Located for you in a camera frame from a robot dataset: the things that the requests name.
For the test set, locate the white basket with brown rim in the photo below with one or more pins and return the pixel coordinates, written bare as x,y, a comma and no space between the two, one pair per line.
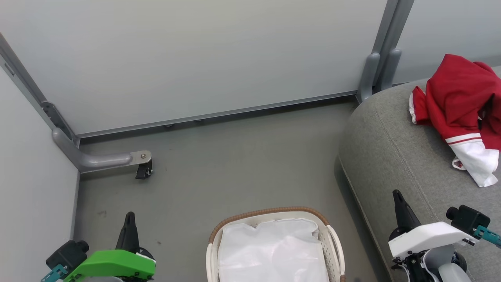
332,243

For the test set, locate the grey fabric sofa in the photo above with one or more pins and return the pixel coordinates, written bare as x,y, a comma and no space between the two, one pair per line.
395,156

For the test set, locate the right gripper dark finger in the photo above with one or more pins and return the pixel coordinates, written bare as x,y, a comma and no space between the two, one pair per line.
403,211

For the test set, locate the grey partition bottom rail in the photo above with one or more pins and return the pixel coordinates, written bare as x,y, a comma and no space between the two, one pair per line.
219,114

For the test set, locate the red and white jacket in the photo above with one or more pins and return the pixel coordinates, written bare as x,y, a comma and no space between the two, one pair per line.
458,94

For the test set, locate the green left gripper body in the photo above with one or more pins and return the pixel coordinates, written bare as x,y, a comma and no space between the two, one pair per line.
111,264

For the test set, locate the white basket liner cloth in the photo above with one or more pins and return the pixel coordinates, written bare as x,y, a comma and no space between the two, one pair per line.
270,250

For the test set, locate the grey double partition post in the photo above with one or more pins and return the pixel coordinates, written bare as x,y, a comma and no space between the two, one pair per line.
385,51

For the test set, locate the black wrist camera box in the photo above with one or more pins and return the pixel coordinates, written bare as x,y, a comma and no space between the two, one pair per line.
66,254
467,219

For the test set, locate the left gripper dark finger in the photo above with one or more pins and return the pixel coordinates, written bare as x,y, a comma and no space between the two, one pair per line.
128,235

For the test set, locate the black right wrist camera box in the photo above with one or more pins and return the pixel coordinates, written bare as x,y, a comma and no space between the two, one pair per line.
467,219

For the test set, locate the grey partition leg with caster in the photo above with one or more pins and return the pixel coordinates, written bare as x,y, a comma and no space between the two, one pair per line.
105,159

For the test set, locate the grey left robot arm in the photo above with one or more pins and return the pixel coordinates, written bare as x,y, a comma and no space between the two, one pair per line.
102,279

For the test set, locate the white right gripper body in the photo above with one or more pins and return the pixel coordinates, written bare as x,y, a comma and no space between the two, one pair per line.
426,237

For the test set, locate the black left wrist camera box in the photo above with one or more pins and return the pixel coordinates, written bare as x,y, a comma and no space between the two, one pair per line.
66,254

